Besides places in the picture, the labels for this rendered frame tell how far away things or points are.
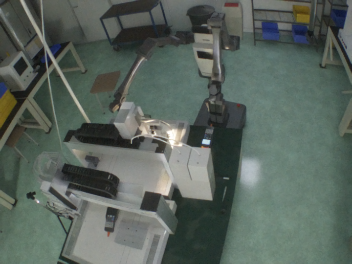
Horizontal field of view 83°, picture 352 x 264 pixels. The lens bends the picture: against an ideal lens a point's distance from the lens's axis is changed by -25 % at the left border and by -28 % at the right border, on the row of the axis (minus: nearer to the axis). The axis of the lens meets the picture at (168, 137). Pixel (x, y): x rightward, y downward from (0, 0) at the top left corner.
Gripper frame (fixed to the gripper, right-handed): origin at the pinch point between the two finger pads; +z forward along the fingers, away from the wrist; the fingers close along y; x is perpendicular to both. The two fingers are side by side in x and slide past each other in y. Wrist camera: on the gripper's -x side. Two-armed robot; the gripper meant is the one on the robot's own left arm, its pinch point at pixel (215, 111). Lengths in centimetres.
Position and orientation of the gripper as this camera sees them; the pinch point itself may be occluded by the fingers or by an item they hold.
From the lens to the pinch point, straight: 175.7
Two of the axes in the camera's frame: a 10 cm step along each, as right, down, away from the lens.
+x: 4.5, -3.8, 8.0
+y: 8.9, 2.0, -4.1
